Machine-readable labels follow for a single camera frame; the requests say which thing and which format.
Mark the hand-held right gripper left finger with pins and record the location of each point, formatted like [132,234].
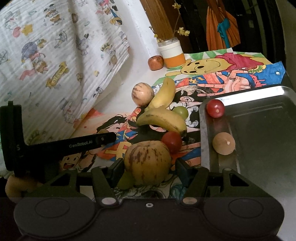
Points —
[116,172]

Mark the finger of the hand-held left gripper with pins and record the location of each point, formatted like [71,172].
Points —
[76,144]

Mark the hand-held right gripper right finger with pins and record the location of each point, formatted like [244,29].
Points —
[182,169]

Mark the red tomato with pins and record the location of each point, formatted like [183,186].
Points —
[173,141]

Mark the yellow banana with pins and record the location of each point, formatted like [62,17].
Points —
[161,120]
[164,93]

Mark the small striped pepino melon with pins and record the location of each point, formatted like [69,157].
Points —
[141,93]

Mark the metal tray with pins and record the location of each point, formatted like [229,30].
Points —
[259,129]

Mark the person's left hand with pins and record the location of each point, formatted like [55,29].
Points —
[16,186]

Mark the round brown fruit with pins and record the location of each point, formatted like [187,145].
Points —
[223,143]

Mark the printed cartoon blanket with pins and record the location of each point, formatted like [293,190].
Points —
[57,58]

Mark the red apple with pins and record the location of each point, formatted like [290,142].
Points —
[156,63]

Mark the colourful cartoon table mat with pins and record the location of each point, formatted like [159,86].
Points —
[231,67]

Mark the wall poster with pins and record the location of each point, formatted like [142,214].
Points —
[222,25]

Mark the wooden post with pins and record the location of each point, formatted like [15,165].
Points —
[159,16]

